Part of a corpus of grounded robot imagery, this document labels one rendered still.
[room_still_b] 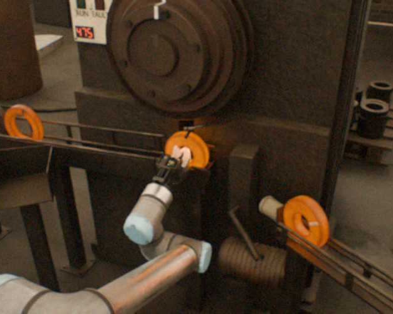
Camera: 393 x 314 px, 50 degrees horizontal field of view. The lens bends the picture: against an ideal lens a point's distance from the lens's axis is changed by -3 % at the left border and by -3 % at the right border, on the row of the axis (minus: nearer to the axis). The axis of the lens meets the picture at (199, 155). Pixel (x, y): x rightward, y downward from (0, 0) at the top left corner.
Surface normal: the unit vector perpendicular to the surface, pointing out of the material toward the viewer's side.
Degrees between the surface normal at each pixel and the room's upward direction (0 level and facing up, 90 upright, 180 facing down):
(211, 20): 59
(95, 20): 90
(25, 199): 5
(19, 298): 10
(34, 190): 5
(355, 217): 0
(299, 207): 90
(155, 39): 90
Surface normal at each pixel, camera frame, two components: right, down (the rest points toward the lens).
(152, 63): -0.40, 0.46
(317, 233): -0.85, 0.26
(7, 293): -0.11, -0.78
